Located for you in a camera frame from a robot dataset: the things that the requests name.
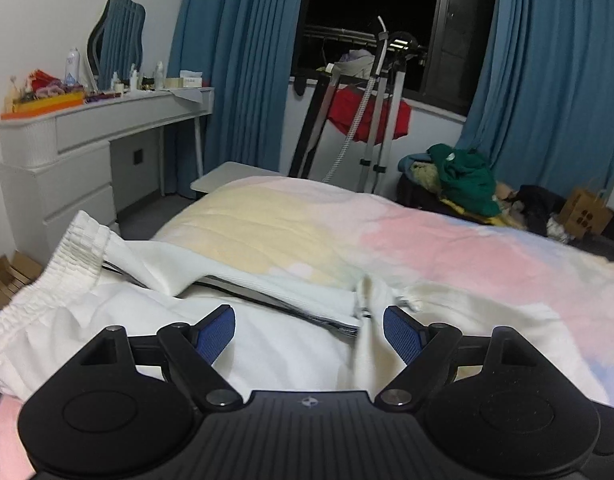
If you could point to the wavy black framed mirror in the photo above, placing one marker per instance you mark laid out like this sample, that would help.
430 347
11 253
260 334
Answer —
114 46

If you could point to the white dressing table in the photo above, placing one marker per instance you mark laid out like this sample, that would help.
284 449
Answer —
59 163

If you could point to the blue curtain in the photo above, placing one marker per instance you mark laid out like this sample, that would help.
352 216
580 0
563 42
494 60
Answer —
543 110
244 50

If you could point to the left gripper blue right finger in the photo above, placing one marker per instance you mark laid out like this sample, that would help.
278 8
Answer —
427 352

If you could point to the dark window frame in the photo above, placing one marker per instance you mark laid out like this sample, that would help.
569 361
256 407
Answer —
450 40

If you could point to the green garment pile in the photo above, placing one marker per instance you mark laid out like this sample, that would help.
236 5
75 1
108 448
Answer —
465 179

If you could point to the white knit garment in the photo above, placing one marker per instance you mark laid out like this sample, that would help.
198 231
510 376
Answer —
289 333

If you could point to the red cloth on rack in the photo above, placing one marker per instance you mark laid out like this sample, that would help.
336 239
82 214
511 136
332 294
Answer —
344 108

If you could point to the tissue box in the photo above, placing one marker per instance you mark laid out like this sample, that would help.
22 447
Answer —
191 79

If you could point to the cardboard box on floor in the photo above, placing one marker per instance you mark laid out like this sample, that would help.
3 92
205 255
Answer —
15 274

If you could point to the metal clothes rack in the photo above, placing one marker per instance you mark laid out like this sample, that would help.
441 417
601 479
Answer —
382 74

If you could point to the left blue curtain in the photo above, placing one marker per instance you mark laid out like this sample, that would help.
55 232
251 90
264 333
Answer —
244 50

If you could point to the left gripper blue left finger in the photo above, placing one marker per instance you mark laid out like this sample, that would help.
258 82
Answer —
190 352

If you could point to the white stool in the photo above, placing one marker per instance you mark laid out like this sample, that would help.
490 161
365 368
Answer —
227 173

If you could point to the orange tray with clutter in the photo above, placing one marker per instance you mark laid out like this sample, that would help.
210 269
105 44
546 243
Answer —
40 94

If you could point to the white spray bottle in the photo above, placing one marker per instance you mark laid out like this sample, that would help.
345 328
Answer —
72 68

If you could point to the pastel rainbow bed quilt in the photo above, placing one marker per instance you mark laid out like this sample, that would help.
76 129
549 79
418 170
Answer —
332 237

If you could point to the brown paper bag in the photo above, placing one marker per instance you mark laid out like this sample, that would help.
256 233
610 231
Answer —
584 212

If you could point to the right blue curtain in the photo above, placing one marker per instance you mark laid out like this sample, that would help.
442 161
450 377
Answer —
543 110

